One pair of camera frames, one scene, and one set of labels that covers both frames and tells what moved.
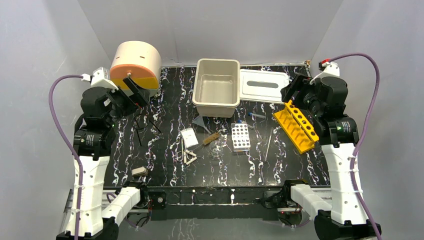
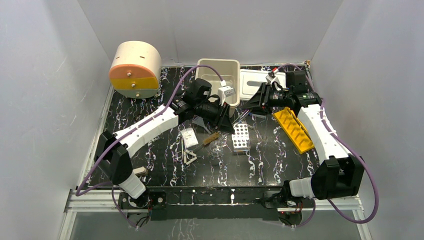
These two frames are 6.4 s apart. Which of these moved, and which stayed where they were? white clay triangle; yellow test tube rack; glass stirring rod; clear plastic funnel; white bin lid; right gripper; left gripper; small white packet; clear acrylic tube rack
Moved: right gripper; glass stirring rod; left gripper
Stayed: small white packet; clear acrylic tube rack; white clay triangle; yellow test tube rack; white bin lid; clear plastic funnel
